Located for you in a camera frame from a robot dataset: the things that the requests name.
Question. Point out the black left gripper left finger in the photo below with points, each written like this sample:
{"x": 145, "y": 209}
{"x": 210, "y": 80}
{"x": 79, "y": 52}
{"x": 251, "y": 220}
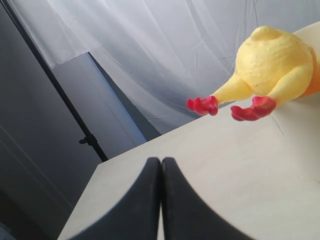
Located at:
{"x": 136, "y": 215}

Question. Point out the black light stand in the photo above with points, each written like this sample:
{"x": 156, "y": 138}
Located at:
{"x": 89, "y": 138}

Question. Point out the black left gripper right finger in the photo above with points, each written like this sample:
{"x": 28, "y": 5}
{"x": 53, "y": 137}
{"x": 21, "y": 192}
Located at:
{"x": 185, "y": 216}

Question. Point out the whole yellow rubber chicken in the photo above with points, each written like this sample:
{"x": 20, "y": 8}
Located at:
{"x": 272, "y": 67}

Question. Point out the cream bin marked O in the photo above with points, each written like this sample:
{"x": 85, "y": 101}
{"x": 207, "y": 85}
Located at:
{"x": 299, "y": 119}

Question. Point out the white backdrop curtain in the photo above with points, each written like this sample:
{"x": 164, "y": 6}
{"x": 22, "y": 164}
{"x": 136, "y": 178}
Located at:
{"x": 158, "y": 52}

